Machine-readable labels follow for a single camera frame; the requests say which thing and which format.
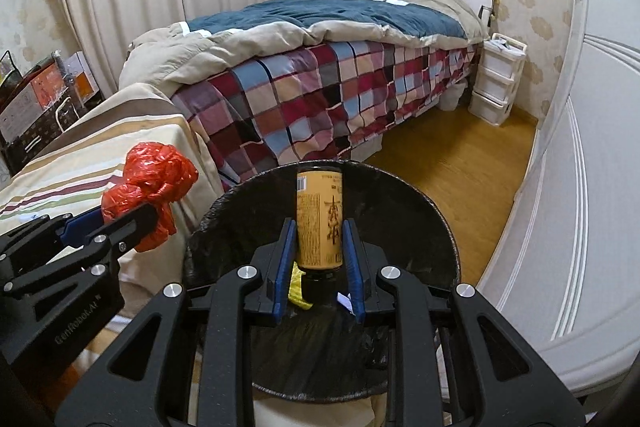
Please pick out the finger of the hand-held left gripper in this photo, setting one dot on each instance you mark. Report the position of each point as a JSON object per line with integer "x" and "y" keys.
{"x": 80, "y": 223}
{"x": 130, "y": 227}

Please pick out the white paper scrap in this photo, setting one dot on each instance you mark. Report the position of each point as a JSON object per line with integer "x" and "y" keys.
{"x": 343, "y": 299}

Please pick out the yellow label bottle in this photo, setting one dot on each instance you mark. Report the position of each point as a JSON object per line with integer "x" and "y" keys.
{"x": 320, "y": 217}

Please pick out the plaid bed sheet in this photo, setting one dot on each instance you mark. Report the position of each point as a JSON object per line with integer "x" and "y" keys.
{"x": 325, "y": 92}

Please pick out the red plastic bag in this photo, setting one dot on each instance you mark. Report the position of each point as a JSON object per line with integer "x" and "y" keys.
{"x": 150, "y": 172}

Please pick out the brown patterned luggage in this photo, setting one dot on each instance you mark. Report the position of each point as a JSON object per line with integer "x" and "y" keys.
{"x": 35, "y": 142}

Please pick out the striped cloth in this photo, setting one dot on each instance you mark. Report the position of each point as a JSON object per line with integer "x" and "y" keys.
{"x": 75, "y": 157}

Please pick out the white wardrobe door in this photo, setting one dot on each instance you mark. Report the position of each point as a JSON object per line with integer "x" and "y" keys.
{"x": 575, "y": 207}

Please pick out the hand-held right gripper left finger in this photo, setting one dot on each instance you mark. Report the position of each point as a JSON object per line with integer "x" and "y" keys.
{"x": 282, "y": 267}

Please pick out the large white and orange box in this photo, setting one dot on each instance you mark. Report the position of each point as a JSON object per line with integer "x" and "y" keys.
{"x": 35, "y": 97}

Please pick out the white plastic drawer unit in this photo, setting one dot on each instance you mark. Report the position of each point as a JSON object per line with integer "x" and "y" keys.
{"x": 495, "y": 77}

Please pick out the bin with black liner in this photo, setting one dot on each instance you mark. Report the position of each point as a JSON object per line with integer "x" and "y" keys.
{"x": 410, "y": 217}

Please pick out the white plastic bucket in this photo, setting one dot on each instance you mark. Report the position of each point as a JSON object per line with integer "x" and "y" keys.
{"x": 452, "y": 99}

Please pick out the blue and beige duvet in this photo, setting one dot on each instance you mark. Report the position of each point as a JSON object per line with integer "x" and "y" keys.
{"x": 310, "y": 17}

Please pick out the yellow wrapper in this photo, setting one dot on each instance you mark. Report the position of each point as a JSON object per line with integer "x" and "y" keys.
{"x": 297, "y": 292}

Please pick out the small white and orange box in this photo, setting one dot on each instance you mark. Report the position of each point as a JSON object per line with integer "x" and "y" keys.
{"x": 85, "y": 74}

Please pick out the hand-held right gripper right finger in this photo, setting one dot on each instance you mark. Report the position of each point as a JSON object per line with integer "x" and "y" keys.
{"x": 352, "y": 272}

